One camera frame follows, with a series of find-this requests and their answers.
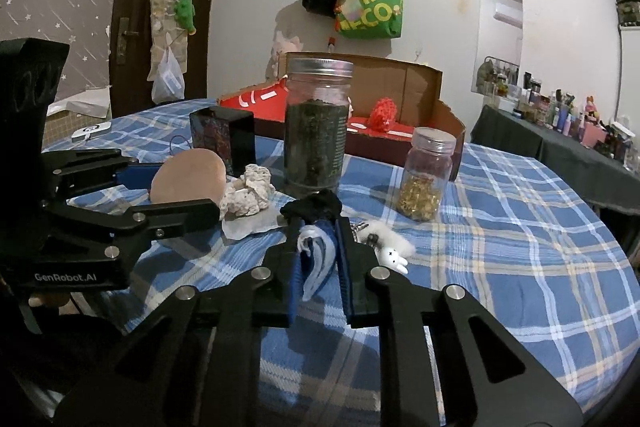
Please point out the pink plush bunny on wall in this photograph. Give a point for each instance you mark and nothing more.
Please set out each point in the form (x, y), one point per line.
(281, 45)

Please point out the blue plaid tablecloth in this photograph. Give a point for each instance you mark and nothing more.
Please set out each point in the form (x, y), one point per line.
(509, 231)

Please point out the dark brown door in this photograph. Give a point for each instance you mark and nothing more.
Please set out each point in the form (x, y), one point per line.
(141, 31)

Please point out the large glass jar dark tea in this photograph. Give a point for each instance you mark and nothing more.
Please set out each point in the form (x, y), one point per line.
(315, 123)

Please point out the white fluffy bunny keychain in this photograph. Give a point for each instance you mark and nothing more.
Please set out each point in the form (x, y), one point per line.
(391, 249)

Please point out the dark patterned gift box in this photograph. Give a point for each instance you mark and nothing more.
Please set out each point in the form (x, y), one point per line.
(229, 132)

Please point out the blue white cloth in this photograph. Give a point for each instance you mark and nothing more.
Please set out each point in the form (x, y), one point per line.
(317, 248)

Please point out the black fabric scrunchie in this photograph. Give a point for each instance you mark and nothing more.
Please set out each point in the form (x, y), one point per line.
(322, 205)

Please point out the white wardrobe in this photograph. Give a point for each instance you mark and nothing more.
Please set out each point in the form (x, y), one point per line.
(629, 94)

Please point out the white plastic bag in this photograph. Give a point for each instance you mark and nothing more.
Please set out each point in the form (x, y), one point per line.
(168, 84)

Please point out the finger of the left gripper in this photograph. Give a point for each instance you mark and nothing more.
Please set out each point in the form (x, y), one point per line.
(88, 171)
(90, 232)

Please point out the dark cloth side table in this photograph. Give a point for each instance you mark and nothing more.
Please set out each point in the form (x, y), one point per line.
(599, 180)

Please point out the green plush dinosaur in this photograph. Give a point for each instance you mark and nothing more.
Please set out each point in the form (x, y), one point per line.
(184, 15)

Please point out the round tan powder puff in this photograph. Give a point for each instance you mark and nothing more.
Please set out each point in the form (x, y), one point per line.
(190, 175)

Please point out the red bath pouf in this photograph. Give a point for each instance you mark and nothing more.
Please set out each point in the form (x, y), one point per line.
(383, 115)

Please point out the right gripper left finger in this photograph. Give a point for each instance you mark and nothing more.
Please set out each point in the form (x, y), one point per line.
(199, 351)

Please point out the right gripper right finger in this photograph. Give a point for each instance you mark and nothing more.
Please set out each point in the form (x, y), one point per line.
(444, 358)

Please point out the cardboard box red lining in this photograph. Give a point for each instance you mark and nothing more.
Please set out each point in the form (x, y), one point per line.
(415, 88)

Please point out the wall mirror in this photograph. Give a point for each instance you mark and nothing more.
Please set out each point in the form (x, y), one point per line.
(499, 46)

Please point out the small glass jar yellow contents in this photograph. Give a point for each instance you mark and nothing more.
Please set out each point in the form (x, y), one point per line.
(426, 174)

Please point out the green tote bag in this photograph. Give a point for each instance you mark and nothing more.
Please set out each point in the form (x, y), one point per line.
(369, 19)

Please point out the cream crochet scrunchie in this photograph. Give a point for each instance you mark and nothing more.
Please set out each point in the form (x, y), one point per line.
(249, 194)

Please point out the white miffy cloth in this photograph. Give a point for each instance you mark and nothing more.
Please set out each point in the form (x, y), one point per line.
(237, 228)

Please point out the suitcase on wardrobe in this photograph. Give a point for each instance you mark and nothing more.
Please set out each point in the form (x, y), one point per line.
(628, 12)

